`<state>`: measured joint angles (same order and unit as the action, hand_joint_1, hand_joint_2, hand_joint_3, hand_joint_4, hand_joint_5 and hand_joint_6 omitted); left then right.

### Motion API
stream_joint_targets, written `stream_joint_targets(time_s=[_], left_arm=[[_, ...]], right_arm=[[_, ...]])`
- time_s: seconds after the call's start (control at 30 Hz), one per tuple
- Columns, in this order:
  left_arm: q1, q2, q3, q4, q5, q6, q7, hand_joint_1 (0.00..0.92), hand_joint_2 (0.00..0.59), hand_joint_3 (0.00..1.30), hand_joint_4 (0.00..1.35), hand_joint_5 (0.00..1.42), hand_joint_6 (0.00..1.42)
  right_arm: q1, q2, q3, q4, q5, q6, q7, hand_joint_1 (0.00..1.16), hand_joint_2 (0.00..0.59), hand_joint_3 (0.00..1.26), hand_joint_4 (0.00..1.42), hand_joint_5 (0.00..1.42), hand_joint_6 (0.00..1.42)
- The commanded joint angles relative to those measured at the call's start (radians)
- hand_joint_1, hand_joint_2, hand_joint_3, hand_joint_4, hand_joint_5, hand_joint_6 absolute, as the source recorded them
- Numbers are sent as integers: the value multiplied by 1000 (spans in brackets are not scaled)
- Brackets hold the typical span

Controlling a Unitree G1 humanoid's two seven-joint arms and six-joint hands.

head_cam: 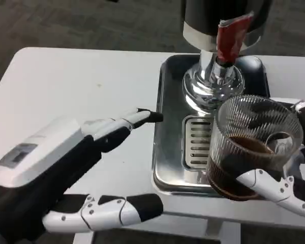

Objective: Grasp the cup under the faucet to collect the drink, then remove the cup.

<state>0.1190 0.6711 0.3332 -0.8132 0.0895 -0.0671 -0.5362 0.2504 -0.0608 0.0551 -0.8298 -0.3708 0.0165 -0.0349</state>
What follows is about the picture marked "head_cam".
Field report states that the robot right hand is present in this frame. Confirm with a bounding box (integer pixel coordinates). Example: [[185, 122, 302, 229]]
[[235, 100, 305, 222]]

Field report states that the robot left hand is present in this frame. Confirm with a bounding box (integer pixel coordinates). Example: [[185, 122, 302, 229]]
[[0, 107, 165, 242]]

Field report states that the clear ribbed glass cup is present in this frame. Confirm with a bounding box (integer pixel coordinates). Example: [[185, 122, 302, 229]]
[[206, 95, 304, 202]]

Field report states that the dark brown coffee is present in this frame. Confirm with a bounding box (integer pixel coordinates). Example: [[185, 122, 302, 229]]
[[207, 136, 275, 200]]

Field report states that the steel drip tray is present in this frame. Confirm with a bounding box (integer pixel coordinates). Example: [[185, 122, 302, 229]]
[[152, 53, 271, 197]]

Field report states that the steel drink dispenser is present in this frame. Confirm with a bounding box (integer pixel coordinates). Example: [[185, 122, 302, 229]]
[[181, 0, 273, 117]]

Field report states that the red dispenser tap handle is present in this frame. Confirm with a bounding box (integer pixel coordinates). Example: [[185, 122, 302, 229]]
[[217, 12, 255, 64]]

